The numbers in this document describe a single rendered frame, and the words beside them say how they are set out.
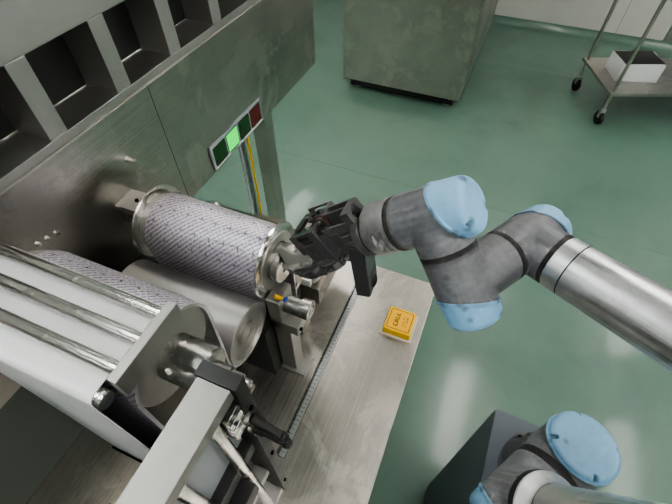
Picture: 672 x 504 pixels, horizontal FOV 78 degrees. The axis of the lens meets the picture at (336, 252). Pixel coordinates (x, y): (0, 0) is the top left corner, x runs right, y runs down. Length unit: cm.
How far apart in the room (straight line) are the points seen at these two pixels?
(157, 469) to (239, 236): 41
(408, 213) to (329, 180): 231
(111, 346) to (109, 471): 58
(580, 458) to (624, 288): 35
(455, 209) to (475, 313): 14
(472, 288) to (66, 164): 66
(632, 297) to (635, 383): 185
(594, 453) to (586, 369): 149
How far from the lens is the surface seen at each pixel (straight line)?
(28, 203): 80
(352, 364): 104
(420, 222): 51
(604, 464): 85
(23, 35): 77
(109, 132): 87
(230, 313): 74
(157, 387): 61
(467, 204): 49
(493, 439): 104
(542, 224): 62
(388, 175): 287
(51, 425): 105
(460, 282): 53
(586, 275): 58
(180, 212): 81
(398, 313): 109
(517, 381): 216
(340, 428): 99
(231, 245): 74
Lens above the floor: 185
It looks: 51 degrees down
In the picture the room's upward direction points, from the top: straight up
